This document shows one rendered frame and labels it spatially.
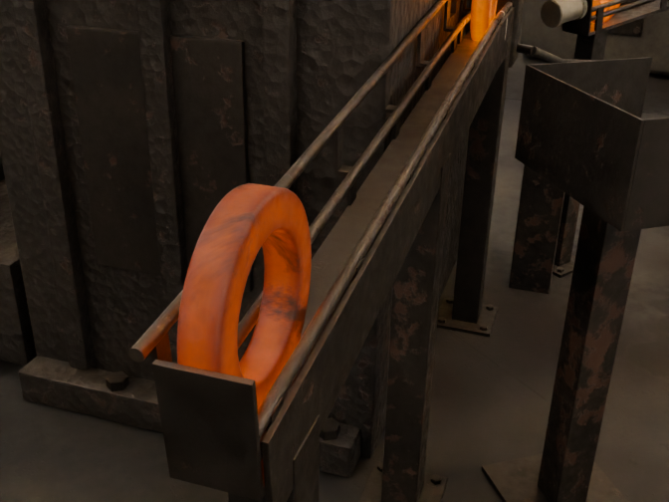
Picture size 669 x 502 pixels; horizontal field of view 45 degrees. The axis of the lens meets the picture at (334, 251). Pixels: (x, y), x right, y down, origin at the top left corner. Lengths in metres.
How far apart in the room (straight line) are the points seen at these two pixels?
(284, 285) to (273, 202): 0.11
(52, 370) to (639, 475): 1.11
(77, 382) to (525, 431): 0.86
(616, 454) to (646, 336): 0.45
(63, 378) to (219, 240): 1.12
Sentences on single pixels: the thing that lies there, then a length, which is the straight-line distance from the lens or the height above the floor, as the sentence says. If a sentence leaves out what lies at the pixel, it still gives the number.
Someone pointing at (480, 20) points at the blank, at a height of 0.71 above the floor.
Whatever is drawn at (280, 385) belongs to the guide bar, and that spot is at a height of 0.63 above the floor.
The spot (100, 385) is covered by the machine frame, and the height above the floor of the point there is 0.07.
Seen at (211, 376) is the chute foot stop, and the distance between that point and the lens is 0.55.
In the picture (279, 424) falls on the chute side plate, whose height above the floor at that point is 0.62.
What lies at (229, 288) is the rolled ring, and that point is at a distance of 0.54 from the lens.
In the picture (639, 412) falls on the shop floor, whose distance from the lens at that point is 1.73.
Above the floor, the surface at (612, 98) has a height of 0.66.
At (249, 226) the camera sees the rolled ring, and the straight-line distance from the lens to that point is 0.55.
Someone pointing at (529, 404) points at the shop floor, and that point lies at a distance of 1.68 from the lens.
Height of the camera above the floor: 0.99
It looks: 27 degrees down
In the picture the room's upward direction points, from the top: 1 degrees clockwise
